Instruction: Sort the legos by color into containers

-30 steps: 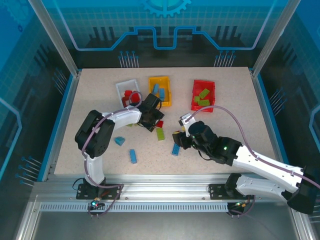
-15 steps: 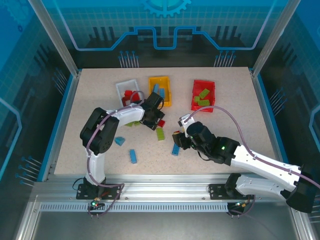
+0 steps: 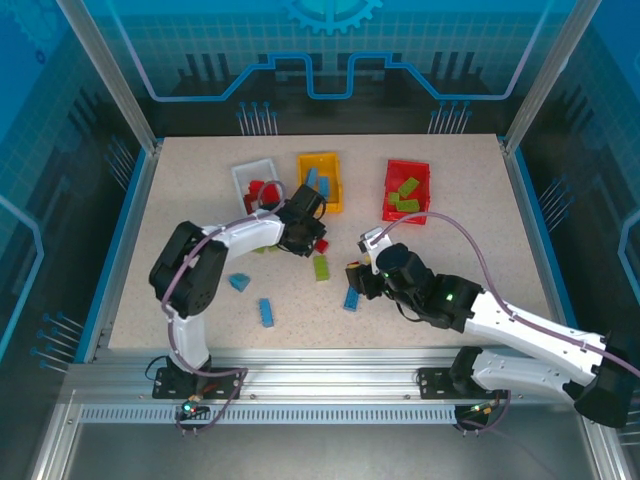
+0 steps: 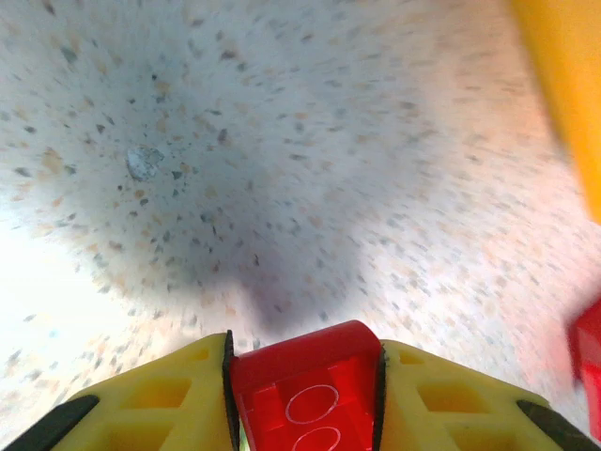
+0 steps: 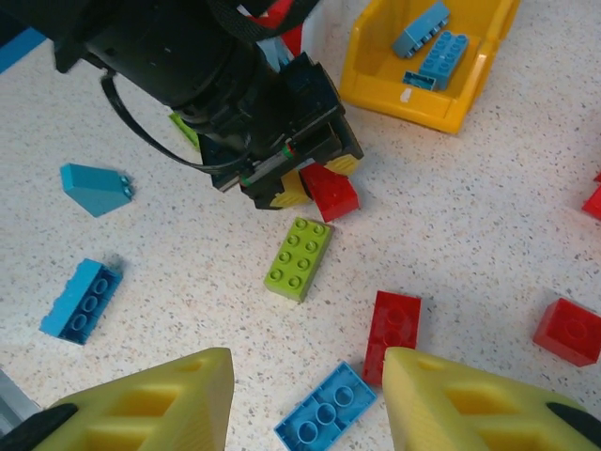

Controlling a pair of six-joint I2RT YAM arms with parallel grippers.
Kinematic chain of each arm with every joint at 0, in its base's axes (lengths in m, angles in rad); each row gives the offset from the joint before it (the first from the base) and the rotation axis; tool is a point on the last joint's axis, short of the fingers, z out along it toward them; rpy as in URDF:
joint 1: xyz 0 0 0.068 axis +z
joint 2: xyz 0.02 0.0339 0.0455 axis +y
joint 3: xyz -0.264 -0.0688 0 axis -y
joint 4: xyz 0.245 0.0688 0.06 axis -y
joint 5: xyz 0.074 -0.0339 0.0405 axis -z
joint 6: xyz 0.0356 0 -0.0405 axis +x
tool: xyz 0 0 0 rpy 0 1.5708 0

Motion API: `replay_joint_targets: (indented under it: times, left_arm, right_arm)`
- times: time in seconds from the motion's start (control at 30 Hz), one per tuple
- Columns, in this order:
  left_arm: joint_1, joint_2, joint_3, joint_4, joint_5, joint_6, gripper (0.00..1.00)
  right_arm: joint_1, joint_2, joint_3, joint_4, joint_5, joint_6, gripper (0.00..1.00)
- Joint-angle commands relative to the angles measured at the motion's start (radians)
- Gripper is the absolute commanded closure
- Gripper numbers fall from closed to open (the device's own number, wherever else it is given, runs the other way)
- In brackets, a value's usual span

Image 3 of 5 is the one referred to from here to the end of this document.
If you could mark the aluminium mounting rail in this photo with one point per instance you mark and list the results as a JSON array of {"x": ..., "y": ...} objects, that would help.
[{"x": 325, "y": 375}]

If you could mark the white plastic bin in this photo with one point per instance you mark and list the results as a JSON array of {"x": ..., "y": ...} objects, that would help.
[{"x": 250, "y": 170}]

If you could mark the long blue lego brick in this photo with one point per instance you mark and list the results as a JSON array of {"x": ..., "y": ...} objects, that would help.
[
  {"x": 353, "y": 300},
  {"x": 266, "y": 313}
]

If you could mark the blue table edge strip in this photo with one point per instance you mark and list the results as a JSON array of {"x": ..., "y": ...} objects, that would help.
[
  {"x": 548, "y": 250},
  {"x": 115, "y": 250}
]

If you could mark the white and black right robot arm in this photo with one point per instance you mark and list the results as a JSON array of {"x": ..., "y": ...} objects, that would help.
[{"x": 530, "y": 325}]

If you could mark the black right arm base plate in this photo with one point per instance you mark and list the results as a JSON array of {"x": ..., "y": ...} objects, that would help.
[{"x": 432, "y": 382}]

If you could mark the aluminium frame bar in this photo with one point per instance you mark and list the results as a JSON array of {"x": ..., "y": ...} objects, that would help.
[
  {"x": 607, "y": 450},
  {"x": 57, "y": 440}
]

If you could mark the hollow red lego piece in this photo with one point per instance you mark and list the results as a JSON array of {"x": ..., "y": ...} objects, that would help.
[{"x": 251, "y": 204}]

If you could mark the yellow plastic bin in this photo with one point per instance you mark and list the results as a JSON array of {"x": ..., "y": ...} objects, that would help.
[{"x": 334, "y": 172}]

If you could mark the red plastic bin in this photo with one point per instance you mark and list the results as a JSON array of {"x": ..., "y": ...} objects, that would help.
[{"x": 395, "y": 172}]

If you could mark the aluminium table side rail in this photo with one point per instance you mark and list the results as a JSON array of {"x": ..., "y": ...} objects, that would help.
[
  {"x": 536, "y": 250},
  {"x": 129, "y": 250}
]

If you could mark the aluminium frame post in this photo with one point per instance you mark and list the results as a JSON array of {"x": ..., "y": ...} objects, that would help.
[
  {"x": 546, "y": 75},
  {"x": 114, "y": 75}
]

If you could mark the small LED circuit board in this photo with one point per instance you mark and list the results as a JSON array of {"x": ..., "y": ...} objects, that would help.
[
  {"x": 479, "y": 410},
  {"x": 189, "y": 409}
]

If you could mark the blue sloped lego piece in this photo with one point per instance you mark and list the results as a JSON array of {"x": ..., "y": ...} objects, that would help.
[{"x": 240, "y": 282}]

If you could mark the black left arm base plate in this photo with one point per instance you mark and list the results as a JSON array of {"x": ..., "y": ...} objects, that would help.
[{"x": 225, "y": 382}]

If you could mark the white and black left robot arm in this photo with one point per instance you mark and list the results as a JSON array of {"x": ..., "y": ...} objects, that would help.
[{"x": 190, "y": 340}]

